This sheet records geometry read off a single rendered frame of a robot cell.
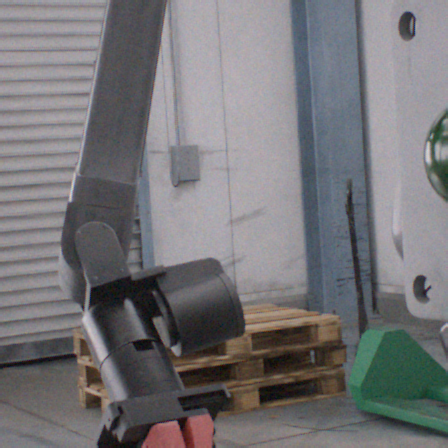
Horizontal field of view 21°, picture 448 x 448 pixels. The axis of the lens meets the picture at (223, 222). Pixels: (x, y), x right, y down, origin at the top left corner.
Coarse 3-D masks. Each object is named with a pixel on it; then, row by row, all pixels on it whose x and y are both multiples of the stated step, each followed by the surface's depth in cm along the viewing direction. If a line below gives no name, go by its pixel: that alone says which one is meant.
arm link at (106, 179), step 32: (128, 0) 111; (160, 0) 112; (128, 32) 109; (160, 32) 111; (96, 64) 108; (128, 64) 108; (96, 96) 106; (128, 96) 106; (96, 128) 104; (128, 128) 105; (96, 160) 103; (128, 160) 103; (96, 192) 101; (128, 192) 101; (64, 224) 99; (128, 224) 100; (64, 256) 98; (64, 288) 103
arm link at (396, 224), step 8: (400, 200) 64; (400, 208) 64; (392, 216) 64; (400, 216) 63; (392, 224) 64; (400, 224) 63; (392, 232) 64; (400, 232) 63; (400, 240) 63; (400, 248) 64; (400, 256) 64
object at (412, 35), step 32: (416, 0) 33; (416, 32) 33; (416, 64) 33; (416, 96) 33; (416, 128) 33; (416, 160) 33; (416, 192) 33; (416, 224) 34; (416, 256) 34; (416, 288) 34
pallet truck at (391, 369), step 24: (360, 288) 611; (360, 312) 610; (360, 336) 609; (384, 336) 596; (408, 336) 603; (360, 360) 596; (384, 360) 592; (408, 360) 599; (432, 360) 606; (360, 384) 583; (384, 384) 589; (408, 384) 596; (432, 384) 602; (360, 408) 583; (384, 408) 566; (408, 408) 556; (432, 408) 553
